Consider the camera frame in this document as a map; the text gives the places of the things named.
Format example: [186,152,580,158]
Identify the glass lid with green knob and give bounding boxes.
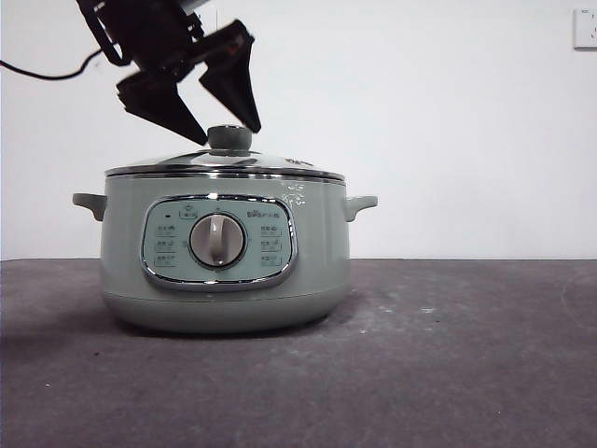
[104,124,346,181]

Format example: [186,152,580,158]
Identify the pale green electric pot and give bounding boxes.
[72,175,378,335]

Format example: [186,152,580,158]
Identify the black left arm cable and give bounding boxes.
[0,49,104,80]

